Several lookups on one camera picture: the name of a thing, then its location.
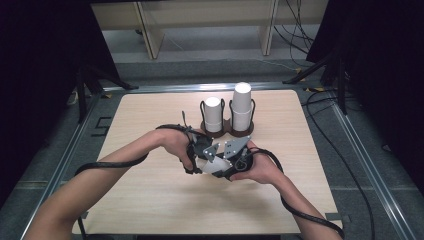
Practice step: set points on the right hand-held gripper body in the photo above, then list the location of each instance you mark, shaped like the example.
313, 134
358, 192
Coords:
238, 146

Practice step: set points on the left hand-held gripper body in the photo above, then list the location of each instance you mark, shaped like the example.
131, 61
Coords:
200, 146

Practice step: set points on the single white paper cup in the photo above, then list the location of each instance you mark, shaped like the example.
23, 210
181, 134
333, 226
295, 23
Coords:
213, 165

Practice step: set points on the dark brown double cup holder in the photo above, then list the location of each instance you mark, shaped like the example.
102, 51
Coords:
241, 134

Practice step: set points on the short stack of white cups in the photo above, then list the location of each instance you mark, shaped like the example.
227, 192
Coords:
213, 115

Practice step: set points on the person's left hand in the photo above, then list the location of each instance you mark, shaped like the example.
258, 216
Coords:
175, 141

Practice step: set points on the person's right hand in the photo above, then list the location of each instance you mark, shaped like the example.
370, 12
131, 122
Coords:
263, 170

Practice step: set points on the tall stack of white cups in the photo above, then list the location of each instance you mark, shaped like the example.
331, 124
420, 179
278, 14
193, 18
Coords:
241, 106

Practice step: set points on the black tape floor mark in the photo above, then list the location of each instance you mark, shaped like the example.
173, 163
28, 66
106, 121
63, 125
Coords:
102, 126

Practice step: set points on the dark tape strip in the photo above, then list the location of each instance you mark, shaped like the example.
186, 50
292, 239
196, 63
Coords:
85, 214
336, 216

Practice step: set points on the black metal stand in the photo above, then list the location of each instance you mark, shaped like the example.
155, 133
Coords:
81, 96
340, 86

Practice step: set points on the beige wooden shelf unit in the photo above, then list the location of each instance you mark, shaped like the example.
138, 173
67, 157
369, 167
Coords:
153, 36

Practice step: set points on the black curtain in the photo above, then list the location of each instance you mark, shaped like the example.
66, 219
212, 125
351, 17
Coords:
390, 83
43, 83

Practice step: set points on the metal floor rail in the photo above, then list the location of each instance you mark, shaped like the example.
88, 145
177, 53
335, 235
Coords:
60, 170
378, 180

